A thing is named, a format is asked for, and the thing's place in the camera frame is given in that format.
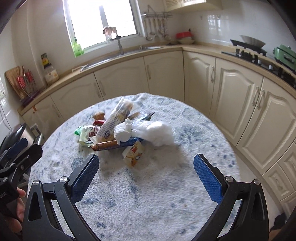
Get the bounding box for window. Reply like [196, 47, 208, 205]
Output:
[63, 1, 145, 53]

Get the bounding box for green electric pot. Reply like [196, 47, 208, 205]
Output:
[273, 44, 296, 72]

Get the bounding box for white crumpled tissue bag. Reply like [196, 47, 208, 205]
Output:
[114, 118, 132, 145]

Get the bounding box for steel wok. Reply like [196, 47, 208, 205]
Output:
[230, 35, 266, 49]

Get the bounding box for wall power socket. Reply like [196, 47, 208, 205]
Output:
[0, 88, 6, 106]

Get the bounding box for red lidded bowl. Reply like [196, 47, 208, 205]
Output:
[176, 29, 195, 45]

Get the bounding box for wooden cutting board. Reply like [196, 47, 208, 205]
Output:
[4, 66, 26, 99]

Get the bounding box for hanging utensil rail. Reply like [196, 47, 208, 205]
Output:
[141, 4, 173, 42]

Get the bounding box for clear white popcorn bag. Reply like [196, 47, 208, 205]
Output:
[92, 97, 133, 144]

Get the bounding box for red utensil rack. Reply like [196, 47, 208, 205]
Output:
[17, 66, 40, 107]

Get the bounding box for white blue tablecloth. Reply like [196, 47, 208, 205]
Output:
[28, 92, 284, 241]

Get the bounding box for large jar yellow lid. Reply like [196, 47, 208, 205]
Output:
[41, 53, 59, 86]

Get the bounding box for brown snack bar wrapper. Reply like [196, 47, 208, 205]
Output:
[90, 140, 119, 151]

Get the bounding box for stainless steel sink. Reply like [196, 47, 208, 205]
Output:
[79, 46, 164, 72]

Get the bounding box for gas stove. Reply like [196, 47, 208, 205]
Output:
[221, 49, 295, 89]

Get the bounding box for cream lower cabinets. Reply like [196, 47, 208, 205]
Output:
[20, 47, 295, 214]

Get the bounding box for cream upper cabinets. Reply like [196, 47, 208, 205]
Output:
[163, 0, 222, 14]

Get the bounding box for chrome faucet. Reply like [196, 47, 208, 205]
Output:
[111, 35, 124, 55]

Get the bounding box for cream cabinets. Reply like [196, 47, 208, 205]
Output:
[163, 0, 222, 14]
[20, 47, 295, 214]

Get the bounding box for green white snack bag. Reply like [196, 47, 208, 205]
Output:
[74, 125, 99, 147]

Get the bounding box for white crumpled tissue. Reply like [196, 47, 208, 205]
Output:
[132, 120, 174, 147]

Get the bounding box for black bag on floor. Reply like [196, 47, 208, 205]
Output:
[270, 212, 287, 232]

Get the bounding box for green dish soap bottle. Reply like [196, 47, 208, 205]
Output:
[72, 37, 84, 57]

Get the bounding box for yellow white small packet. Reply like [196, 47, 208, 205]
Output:
[122, 141, 144, 167]

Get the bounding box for large ginger piece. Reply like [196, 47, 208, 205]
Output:
[92, 111, 105, 121]

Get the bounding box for red candy wrapper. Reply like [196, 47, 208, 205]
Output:
[93, 120, 105, 126]

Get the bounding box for person left hand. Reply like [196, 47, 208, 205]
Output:
[4, 188, 26, 233]

